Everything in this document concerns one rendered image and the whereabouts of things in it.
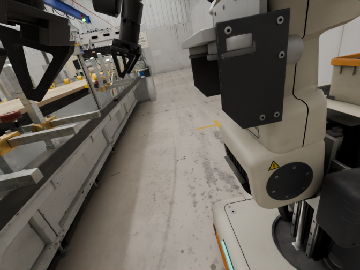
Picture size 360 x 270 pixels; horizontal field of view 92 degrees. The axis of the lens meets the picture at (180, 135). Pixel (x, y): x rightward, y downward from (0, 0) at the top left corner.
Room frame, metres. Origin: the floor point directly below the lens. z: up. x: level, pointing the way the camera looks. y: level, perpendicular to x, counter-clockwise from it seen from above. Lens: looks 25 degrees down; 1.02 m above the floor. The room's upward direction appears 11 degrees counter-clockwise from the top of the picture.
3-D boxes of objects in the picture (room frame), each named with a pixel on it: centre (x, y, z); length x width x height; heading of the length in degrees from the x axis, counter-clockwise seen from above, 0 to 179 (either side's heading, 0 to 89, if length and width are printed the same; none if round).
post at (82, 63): (1.58, 0.67, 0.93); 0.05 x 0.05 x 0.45; 1
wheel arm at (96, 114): (0.89, 0.60, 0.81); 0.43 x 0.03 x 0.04; 91
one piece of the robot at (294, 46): (0.39, -0.13, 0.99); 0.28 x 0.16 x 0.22; 1
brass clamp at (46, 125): (0.87, 0.66, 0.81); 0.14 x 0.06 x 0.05; 1
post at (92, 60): (1.84, 0.67, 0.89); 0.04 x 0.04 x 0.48; 1
